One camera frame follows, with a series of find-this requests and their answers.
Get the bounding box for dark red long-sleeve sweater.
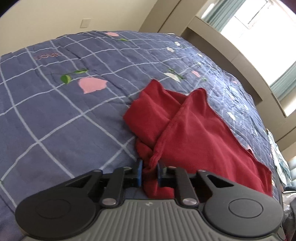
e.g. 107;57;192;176
123;80;273;199

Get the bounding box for folded light blue clothes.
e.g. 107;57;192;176
266;129;292;186

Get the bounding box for blue plaid floral quilt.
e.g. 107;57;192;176
1;31;275;240

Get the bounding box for right beige tall wardrobe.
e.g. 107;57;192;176
276;111;295;161

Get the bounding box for beige tall wardrobe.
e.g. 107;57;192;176
139;0;220;40
276;111;295;161

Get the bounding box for beige window bench cabinet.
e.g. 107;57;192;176
180;16;287;119

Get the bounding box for right blue-grey curtain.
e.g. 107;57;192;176
270;62;296;101

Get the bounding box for blue-grey curtain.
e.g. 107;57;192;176
270;62;296;101
203;0;245;32

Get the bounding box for left beige tall wardrobe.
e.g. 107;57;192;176
139;0;220;40

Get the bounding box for left blue-grey curtain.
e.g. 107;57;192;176
203;0;245;32

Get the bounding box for white wall socket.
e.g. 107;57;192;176
80;19;91;28

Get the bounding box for window with white frame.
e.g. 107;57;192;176
221;0;295;85

